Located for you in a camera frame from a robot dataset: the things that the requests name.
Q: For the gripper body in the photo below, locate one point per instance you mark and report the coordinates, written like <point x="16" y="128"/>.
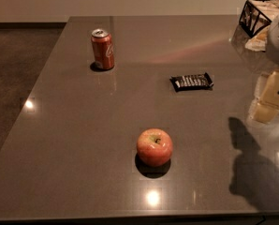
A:
<point x="278" y="41"/>

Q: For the black wire basket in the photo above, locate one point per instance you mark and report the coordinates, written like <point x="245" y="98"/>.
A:
<point x="257" y="15"/>

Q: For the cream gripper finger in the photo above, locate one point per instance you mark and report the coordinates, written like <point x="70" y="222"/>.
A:
<point x="264" y="113"/>

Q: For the black rxbar chocolate bar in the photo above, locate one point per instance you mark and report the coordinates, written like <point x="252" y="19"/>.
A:
<point x="192" y="82"/>

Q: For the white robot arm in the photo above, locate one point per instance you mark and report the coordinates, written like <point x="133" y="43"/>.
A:
<point x="272" y="52"/>

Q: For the red apple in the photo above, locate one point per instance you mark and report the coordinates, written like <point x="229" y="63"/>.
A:
<point x="154" y="147"/>

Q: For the red coke can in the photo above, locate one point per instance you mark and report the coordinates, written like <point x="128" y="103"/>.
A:
<point x="102" y="49"/>

